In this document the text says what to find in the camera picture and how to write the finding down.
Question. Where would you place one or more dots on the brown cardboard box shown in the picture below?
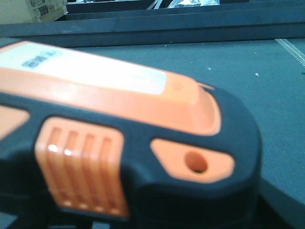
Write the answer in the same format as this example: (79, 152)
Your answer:
(27, 11)

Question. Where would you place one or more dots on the black conveyor side rail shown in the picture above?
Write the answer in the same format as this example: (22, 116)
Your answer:
(145, 27)

